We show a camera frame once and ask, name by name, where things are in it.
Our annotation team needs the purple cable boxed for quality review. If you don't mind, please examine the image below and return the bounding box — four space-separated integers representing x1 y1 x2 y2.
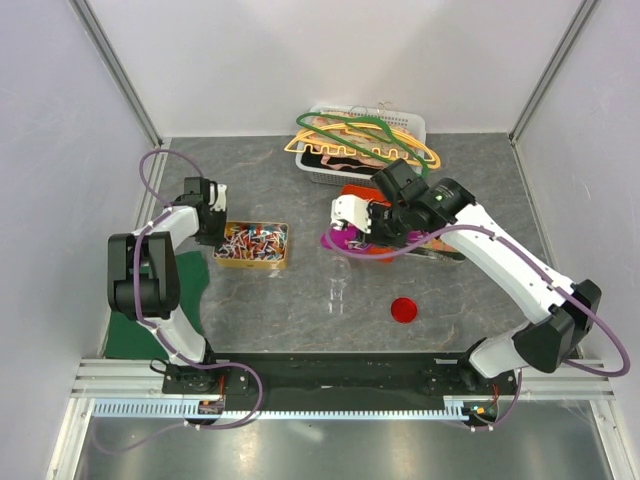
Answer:
89 148 264 454
324 224 630 434

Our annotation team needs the gold tin of candies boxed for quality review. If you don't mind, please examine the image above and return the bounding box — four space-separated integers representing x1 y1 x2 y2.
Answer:
213 221 290 270

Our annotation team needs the orange clothes hanger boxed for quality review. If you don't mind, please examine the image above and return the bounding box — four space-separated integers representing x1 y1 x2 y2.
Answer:
284 123 441 169

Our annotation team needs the orange tray of lollipops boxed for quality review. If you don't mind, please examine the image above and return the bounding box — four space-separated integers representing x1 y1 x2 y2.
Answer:
327 184 407 264

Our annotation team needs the black garment in basket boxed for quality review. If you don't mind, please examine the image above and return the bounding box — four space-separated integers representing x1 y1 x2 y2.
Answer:
301 151 386 176

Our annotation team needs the green clothes hanger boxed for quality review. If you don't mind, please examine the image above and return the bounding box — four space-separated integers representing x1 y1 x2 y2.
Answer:
295 112 431 179

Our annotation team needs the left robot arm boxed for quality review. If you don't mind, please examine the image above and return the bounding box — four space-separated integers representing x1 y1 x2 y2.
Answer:
107 177 228 394

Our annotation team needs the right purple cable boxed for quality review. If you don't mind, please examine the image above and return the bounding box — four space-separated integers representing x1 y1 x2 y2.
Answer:
324 224 630 434

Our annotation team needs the yellow clothes hanger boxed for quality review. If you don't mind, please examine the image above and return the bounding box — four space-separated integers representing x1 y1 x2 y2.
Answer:
294 118 442 170

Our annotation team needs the grey cable duct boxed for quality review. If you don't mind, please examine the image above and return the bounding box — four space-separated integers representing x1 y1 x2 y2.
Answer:
92 397 470 421

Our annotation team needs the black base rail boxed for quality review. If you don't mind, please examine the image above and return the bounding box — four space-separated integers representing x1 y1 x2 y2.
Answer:
152 352 517 398

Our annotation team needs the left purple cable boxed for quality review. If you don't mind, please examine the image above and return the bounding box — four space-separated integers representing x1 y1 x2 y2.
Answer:
89 148 264 454

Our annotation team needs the green cloth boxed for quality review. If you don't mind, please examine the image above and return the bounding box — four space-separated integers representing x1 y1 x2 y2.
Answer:
104 251 209 360

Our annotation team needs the floral pink cloth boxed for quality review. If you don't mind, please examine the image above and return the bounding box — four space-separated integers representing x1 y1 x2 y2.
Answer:
308 115 416 171

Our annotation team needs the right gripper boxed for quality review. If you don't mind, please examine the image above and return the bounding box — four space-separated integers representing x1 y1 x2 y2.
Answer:
356 202 412 252

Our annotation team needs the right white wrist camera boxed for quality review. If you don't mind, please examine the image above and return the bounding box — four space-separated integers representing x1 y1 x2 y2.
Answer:
330 194 372 234

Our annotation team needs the red jar lid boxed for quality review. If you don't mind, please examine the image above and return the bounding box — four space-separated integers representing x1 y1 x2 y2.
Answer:
390 297 418 324

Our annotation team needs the clear glass jar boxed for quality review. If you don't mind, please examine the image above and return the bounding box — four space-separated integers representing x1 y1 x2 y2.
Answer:
325 256 351 315

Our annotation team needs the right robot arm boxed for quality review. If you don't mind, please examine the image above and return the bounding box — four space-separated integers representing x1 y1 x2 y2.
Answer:
366 160 602 394

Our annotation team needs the purple plastic scoop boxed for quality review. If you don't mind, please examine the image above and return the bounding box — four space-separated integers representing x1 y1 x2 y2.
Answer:
320 225 433 263

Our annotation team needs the gold tin of gummies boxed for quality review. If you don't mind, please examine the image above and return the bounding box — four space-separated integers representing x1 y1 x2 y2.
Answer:
408 238 466 262

